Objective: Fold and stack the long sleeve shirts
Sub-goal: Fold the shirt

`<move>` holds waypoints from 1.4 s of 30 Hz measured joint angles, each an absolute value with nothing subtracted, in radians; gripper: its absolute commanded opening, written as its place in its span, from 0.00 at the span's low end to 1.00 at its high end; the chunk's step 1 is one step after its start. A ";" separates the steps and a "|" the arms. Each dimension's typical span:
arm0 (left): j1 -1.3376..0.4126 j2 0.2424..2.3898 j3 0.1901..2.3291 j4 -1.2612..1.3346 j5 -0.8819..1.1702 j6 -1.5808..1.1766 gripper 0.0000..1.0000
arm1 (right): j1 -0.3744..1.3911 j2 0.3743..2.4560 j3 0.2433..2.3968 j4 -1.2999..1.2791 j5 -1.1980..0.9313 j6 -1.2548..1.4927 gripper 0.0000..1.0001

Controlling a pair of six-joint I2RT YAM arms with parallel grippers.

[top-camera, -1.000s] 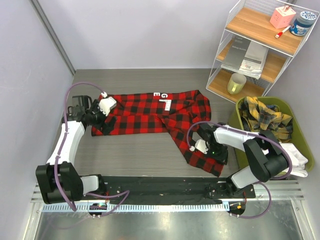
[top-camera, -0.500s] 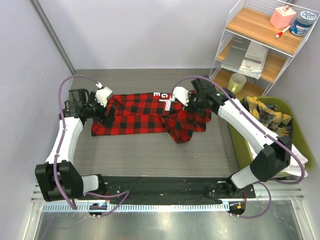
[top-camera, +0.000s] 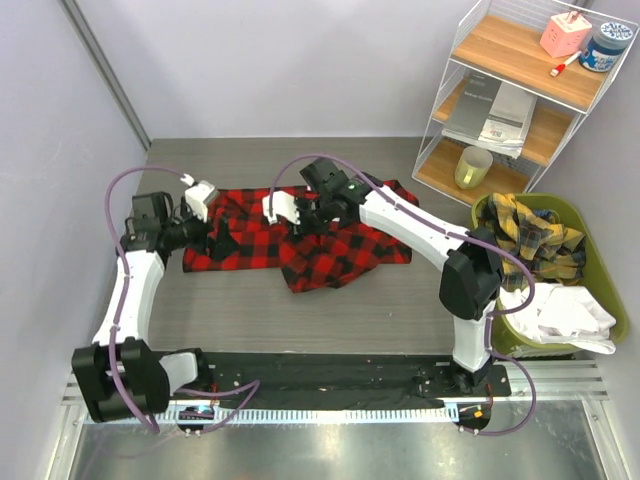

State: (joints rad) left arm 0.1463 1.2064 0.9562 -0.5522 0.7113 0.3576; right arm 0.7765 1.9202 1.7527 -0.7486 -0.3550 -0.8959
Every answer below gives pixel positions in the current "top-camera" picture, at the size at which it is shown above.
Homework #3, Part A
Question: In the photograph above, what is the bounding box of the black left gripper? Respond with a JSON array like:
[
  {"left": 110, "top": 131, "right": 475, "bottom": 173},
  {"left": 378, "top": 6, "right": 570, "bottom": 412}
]
[{"left": 162, "top": 200, "right": 240, "bottom": 263}]

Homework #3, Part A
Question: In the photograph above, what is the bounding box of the red black plaid shirt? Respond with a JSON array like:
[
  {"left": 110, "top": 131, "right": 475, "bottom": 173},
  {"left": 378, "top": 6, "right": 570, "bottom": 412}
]
[{"left": 182, "top": 188, "right": 413, "bottom": 293}]

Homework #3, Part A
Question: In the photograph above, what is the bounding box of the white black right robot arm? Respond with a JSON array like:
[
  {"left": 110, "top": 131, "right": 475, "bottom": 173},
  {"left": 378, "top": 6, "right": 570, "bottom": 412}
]
[{"left": 263, "top": 157, "right": 503, "bottom": 395}]

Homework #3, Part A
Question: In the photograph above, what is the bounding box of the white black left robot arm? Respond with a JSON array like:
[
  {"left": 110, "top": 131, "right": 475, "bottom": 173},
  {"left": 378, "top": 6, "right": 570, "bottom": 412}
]
[{"left": 71, "top": 182, "right": 218, "bottom": 423}]

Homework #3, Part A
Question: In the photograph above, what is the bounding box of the grey booklets stack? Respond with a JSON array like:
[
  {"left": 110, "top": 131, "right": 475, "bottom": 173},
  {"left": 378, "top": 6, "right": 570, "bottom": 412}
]
[{"left": 441, "top": 71, "right": 537, "bottom": 159}]

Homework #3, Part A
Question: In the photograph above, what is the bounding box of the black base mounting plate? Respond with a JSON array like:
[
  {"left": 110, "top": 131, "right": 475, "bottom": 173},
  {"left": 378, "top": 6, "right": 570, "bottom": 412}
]
[{"left": 178, "top": 352, "right": 511, "bottom": 411}]

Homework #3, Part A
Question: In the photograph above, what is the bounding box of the yellow green plastic cup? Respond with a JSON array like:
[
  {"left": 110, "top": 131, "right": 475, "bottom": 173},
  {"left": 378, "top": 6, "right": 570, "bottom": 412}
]
[{"left": 454, "top": 146, "right": 493, "bottom": 189}]

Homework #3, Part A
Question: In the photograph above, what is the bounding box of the yellow plaid shirt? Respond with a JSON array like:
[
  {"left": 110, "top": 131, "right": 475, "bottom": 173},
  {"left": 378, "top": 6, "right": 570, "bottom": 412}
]
[{"left": 472, "top": 193, "right": 587, "bottom": 285}]

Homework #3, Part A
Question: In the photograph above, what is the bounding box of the green laundry basket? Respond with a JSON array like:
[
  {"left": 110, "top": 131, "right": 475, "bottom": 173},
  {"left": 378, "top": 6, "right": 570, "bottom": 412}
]
[{"left": 471, "top": 193, "right": 629, "bottom": 358}]

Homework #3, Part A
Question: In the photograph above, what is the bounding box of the white shirt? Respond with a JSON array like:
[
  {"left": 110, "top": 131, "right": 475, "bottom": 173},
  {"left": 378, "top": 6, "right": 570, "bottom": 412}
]
[{"left": 506, "top": 283, "right": 616, "bottom": 355}]

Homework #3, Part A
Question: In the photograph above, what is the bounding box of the red white marker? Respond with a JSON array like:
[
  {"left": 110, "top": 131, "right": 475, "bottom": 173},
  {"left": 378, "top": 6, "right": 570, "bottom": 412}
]
[{"left": 549, "top": 50, "right": 582, "bottom": 78}]

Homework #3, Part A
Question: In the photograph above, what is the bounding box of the pink cube box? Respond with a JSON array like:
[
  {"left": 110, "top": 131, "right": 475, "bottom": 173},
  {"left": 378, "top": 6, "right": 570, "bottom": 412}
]
[{"left": 539, "top": 10, "right": 592, "bottom": 58}]

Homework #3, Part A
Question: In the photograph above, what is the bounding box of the blue lidded jar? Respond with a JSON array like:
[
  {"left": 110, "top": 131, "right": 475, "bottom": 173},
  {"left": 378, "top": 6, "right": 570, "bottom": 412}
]
[{"left": 579, "top": 22, "right": 635, "bottom": 73}]

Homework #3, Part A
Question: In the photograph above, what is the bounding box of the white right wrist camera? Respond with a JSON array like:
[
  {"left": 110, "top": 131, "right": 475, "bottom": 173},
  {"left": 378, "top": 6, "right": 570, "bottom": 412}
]
[{"left": 262, "top": 191, "right": 300, "bottom": 225}]

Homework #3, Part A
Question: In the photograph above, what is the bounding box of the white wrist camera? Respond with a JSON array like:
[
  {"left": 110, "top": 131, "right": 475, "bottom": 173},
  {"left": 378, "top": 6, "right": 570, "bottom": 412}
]
[
  {"left": 262, "top": 191, "right": 300, "bottom": 225},
  {"left": 181, "top": 174, "right": 219, "bottom": 223}
]

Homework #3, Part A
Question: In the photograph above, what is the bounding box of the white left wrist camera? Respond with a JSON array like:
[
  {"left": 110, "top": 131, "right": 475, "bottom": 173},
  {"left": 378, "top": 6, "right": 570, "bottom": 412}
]
[{"left": 181, "top": 174, "right": 219, "bottom": 223}]

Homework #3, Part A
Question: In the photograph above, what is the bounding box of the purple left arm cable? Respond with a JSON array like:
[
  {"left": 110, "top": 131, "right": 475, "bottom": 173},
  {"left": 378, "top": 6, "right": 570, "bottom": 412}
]
[{"left": 99, "top": 166, "right": 261, "bottom": 460}]

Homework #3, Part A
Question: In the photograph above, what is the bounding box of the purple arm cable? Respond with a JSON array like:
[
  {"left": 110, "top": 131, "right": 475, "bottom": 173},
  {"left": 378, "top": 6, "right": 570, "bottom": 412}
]
[
  {"left": 99, "top": 166, "right": 261, "bottom": 460},
  {"left": 267, "top": 153, "right": 539, "bottom": 437}
]

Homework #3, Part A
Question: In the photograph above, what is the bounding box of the white slotted cable duct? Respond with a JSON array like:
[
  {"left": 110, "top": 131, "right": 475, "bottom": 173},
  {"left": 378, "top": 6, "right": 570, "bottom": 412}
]
[{"left": 83, "top": 404, "right": 460, "bottom": 426}]

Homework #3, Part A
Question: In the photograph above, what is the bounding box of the white wire wooden shelf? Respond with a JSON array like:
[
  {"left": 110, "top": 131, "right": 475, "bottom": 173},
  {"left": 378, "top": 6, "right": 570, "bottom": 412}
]
[{"left": 410, "top": 0, "right": 640, "bottom": 206}]

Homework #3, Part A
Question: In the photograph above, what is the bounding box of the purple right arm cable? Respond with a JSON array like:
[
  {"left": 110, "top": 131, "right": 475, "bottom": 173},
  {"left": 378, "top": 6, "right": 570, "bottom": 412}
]
[{"left": 267, "top": 153, "right": 539, "bottom": 437}]

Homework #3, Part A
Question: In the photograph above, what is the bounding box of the aluminium rail frame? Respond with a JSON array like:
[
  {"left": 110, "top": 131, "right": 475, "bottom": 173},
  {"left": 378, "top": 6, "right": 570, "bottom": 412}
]
[{"left": 45, "top": 353, "right": 631, "bottom": 479}]

